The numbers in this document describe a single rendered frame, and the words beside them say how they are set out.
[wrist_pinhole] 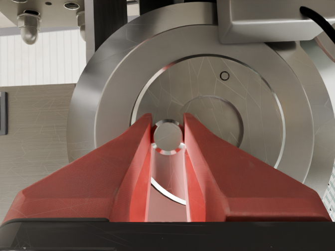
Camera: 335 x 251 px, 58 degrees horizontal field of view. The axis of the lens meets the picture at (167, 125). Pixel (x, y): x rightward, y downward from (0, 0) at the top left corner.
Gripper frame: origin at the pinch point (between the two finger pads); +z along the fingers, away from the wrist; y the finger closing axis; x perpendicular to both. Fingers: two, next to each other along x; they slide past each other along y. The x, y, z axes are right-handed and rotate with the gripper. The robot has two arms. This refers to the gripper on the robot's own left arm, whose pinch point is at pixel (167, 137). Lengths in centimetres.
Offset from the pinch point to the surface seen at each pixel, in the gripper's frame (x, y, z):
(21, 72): 119, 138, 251
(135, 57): -1.3, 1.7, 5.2
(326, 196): 20.7, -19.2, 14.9
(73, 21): 8.1, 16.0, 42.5
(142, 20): -2.5, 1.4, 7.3
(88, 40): -1.5, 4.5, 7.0
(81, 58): 106, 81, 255
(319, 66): 0.0, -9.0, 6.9
